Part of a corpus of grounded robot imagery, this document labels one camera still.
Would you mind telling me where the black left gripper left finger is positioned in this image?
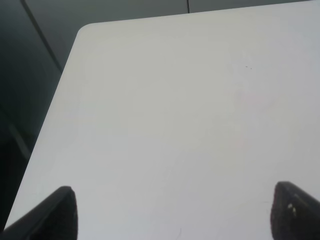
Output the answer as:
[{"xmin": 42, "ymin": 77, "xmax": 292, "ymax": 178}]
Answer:
[{"xmin": 0, "ymin": 186, "xmax": 78, "ymax": 240}]

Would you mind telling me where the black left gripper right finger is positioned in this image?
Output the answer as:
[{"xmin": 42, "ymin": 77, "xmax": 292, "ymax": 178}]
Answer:
[{"xmin": 270, "ymin": 181, "xmax": 320, "ymax": 240}]

